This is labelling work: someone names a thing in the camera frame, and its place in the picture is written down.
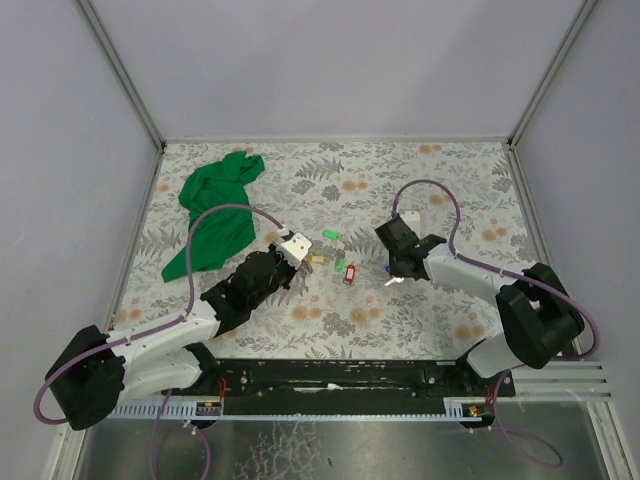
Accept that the aluminium frame rail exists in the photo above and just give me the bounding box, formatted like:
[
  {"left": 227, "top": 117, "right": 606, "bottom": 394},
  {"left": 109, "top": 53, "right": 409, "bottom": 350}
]
[{"left": 69, "top": 359, "right": 616, "bottom": 401}]

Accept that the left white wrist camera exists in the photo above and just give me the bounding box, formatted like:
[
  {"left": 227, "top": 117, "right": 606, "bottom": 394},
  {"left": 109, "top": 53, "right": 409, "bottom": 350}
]
[{"left": 276, "top": 233, "right": 312, "bottom": 270}]

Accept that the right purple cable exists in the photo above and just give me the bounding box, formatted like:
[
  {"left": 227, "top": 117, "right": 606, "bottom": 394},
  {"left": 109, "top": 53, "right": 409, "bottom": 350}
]
[{"left": 392, "top": 178, "right": 601, "bottom": 469}]

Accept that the dark green key tag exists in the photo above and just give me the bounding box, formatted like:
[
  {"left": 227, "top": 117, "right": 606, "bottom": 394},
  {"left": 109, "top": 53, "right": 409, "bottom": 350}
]
[{"left": 334, "top": 250, "right": 345, "bottom": 272}]

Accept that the light green key tag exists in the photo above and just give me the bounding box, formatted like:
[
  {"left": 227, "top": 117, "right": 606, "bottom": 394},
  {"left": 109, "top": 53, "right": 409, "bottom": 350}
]
[{"left": 322, "top": 230, "right": 340, "bottom": 240}]

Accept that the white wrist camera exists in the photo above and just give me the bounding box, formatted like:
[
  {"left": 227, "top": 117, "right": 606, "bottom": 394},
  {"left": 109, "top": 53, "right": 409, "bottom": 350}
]
[
  {"left": 399, "top": 210, "right": 421, "bottom": 236},
  {"left": 276, "top": 233, "right": 312, "bottom": 270}
]

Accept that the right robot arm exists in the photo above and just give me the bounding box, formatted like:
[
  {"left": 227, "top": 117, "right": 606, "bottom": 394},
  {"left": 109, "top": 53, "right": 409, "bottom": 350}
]
[{"left": 375, "top": 216, "right": 585, "bottom": 378}]

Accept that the yellow key tag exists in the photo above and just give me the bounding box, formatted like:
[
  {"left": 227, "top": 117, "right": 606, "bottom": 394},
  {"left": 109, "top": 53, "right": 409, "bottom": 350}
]
[{"left": 308, "top": 255, "right": 328, "bottom": 265}]

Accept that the purple cable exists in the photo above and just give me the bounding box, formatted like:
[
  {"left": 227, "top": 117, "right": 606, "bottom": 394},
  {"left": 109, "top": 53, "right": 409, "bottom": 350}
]
[
  {"left": 392, "top": 178, "right": 601, "bottom": 469},
  {"left": 38, "top": 203, "right": 291, "bottom": 425}
]

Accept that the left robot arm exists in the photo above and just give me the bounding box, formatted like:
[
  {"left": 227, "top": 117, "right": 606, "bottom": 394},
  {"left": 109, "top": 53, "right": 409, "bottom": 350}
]
[{"left": 45, "top": 235, "right": 311, "bottom": 431}]

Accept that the floral table mat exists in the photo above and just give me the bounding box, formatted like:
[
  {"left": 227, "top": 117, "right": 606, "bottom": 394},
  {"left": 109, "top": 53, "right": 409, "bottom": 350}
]
[{"left": 102, "top": 141, "right": 576, "bottom": 361}]

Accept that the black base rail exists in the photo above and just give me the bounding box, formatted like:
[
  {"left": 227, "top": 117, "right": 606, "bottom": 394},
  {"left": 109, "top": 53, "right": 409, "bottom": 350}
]
[{"left": 172, "top": 359, "right": 515, "bottom": 417}]

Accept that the green cloth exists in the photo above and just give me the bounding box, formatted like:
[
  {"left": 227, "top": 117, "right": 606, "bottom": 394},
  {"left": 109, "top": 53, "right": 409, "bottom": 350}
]
[{"left": 160, "top": 151, "right": 266, "bottom": 282}]

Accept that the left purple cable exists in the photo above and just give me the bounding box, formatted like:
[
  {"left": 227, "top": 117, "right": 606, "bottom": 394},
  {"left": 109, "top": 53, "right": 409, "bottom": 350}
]
[{"left": 38, "top": 203, "right": 291, "bottom": 425}]

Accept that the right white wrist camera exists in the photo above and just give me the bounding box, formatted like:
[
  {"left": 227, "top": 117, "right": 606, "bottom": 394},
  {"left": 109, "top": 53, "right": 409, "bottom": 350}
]
[{"left": 399, "top": 210, "right": 421, "bottom": 236}]

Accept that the red key tag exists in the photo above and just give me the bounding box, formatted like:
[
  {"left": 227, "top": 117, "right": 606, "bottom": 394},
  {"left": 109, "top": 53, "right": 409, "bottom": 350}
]
[{"left": 343, "top": 264, "right": 356, "bottom": 285}]

